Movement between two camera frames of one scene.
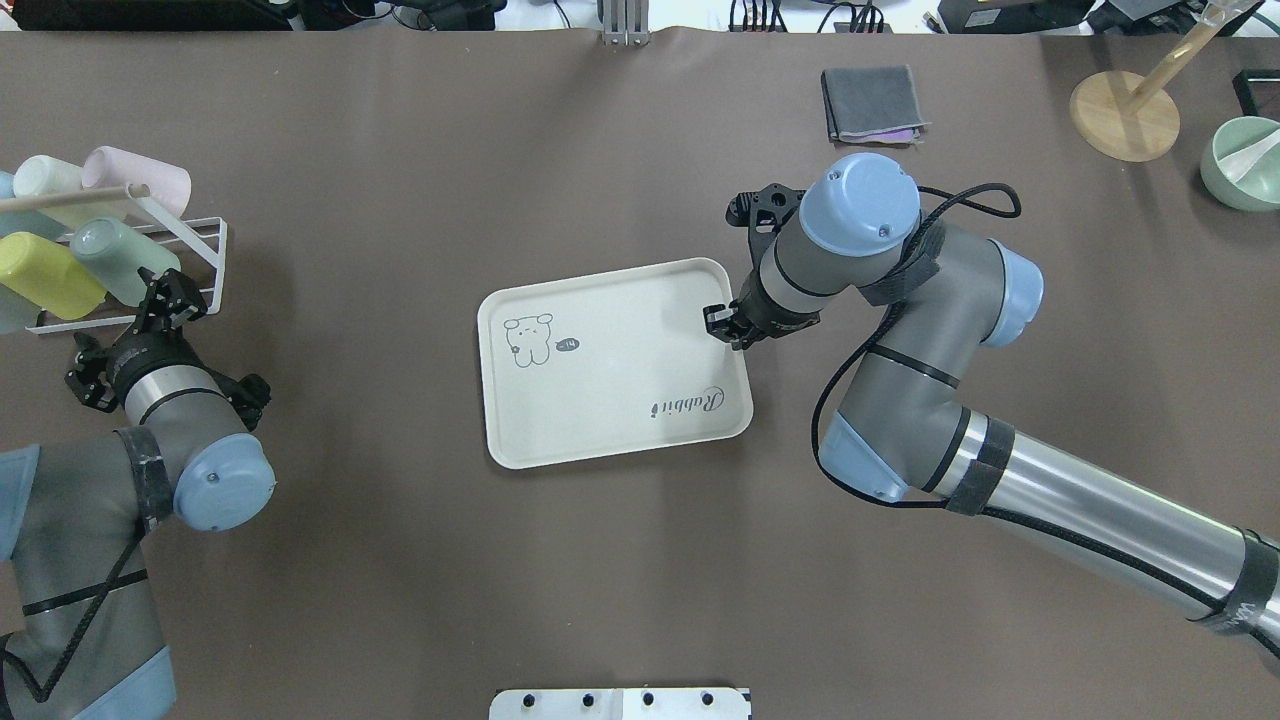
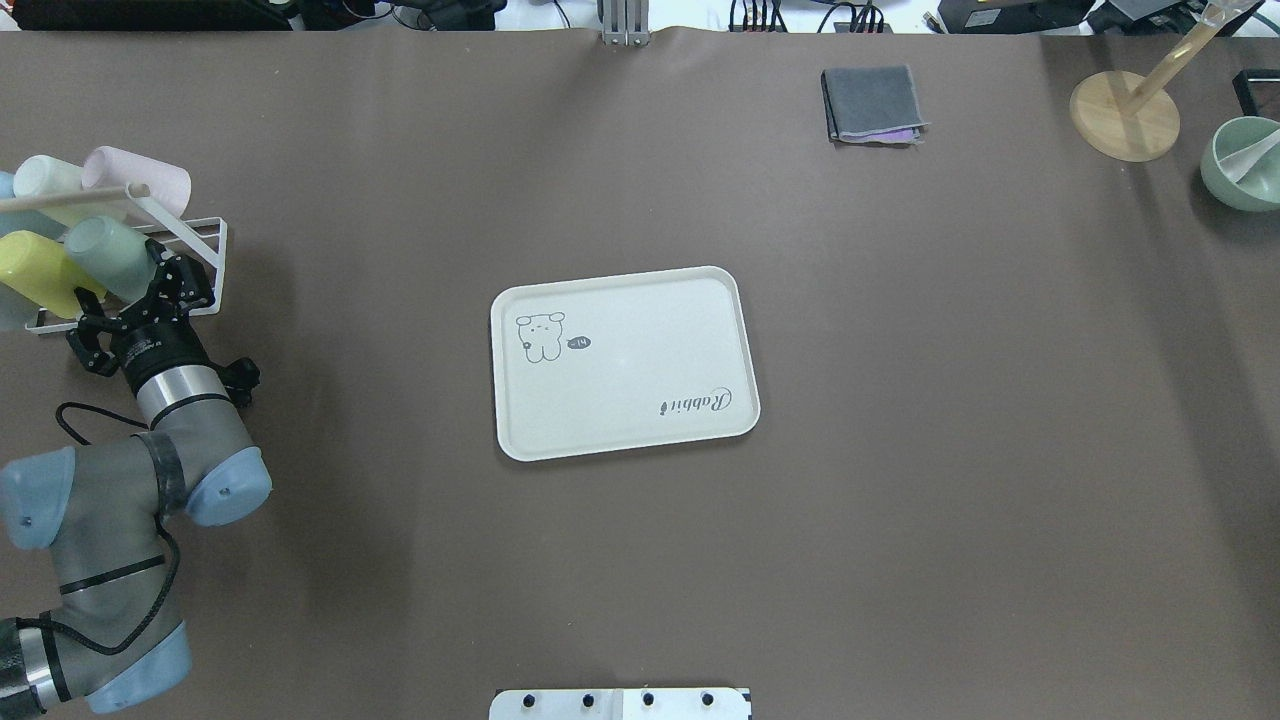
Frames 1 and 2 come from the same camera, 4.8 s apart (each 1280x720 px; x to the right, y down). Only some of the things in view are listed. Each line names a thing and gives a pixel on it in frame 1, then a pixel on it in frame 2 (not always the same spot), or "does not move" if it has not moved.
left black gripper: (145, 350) to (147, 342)
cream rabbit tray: (609, 364) does not move
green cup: (113, 253) does not move
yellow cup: (49, 275) does not move
